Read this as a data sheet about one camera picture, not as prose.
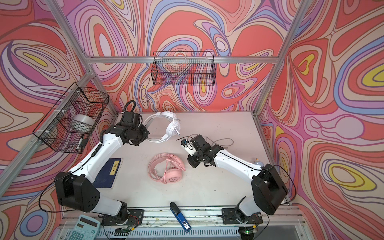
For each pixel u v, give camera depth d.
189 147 0.72
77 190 0.41
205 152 0.62
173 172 0.80
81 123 0.71
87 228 0.69
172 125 0.74
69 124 0.69
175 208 0.72
